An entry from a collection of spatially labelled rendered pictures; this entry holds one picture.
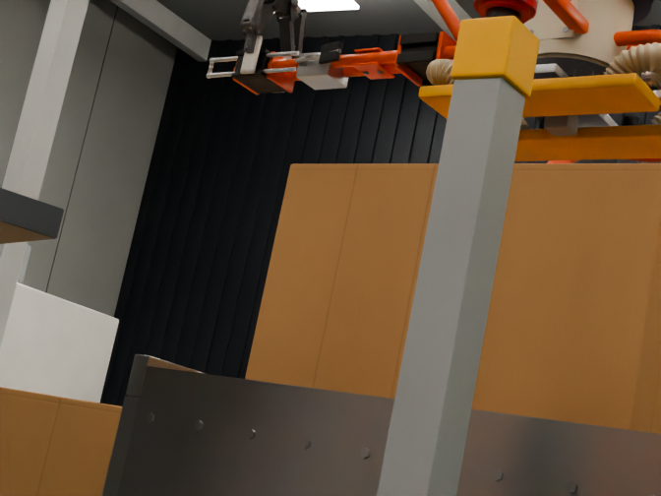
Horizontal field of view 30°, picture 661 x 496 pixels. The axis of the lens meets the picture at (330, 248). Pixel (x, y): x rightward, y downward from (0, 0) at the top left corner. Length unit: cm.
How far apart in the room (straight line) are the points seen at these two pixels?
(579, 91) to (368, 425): 56
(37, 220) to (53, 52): 418
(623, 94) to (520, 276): 30
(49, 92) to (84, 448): 379
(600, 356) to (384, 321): 32
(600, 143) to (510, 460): 68
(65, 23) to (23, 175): 73
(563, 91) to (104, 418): 88
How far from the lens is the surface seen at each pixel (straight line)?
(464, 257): 128
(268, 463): 159
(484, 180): 130
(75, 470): 204
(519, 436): 141
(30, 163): 562
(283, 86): 224
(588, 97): 177
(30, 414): 214
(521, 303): 162
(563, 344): 158
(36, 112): 566
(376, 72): 211
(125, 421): 177
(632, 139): 191
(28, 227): 157
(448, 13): 207
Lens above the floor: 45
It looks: 12 degrees up
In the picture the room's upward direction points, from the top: 11 degrees clockwise
